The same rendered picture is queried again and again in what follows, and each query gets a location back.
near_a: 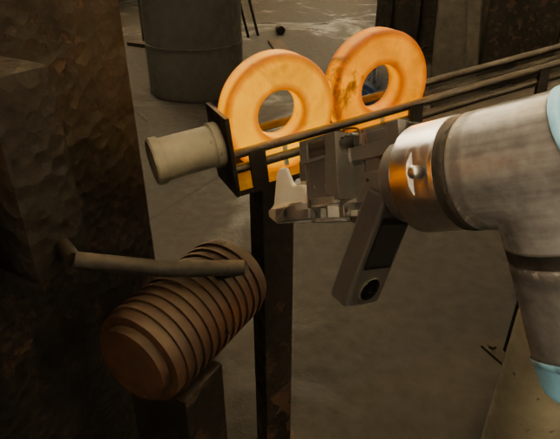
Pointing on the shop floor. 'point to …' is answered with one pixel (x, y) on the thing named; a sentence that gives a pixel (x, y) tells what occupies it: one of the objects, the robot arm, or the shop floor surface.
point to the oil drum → (191, 47)
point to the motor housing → (181, 344)
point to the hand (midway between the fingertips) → (279, 219)
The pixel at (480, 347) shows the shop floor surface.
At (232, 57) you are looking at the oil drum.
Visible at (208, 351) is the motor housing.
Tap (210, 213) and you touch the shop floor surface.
